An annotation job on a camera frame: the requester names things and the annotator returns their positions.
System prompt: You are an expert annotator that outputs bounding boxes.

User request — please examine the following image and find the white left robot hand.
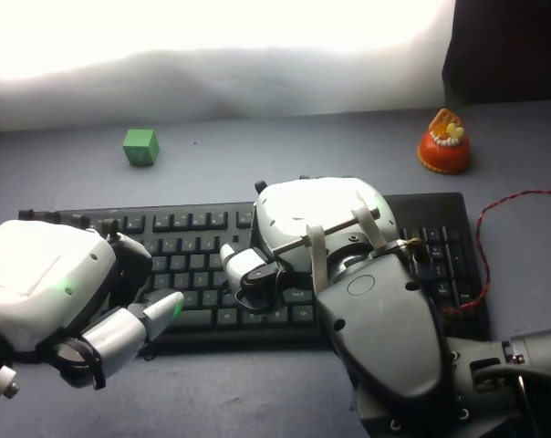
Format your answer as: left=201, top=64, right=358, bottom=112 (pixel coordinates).
left=0, top=208, right=186, bottom=391

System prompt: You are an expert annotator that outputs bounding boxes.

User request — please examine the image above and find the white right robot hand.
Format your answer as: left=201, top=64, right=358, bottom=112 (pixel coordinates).
left=219, top=174, right=400, bottom=317

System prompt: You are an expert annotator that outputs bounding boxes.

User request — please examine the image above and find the black computer keyboard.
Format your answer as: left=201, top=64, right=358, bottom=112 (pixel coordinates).
left=18, top=191, right=492, bottom=362

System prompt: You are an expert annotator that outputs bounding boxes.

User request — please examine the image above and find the orange toy cake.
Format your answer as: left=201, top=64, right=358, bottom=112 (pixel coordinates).
left=416, top=108, right=472, bottom=176

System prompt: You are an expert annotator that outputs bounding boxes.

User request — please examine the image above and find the white backdrop cloth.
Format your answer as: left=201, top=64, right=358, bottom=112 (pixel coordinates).
left=0, top=0, right=457, bottom=134

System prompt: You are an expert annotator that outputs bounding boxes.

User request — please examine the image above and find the green cube block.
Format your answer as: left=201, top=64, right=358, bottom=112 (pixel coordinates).
left=121, top=129, right=161, bottom=169

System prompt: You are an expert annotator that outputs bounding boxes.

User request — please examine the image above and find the dark panel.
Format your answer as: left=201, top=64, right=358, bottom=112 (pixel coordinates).
left=441, top=0, right=551, bottom=108

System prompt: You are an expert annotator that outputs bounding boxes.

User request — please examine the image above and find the red and black twisted cable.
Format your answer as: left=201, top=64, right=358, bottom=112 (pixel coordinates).
left=441, top=189, right=551, bottom=319

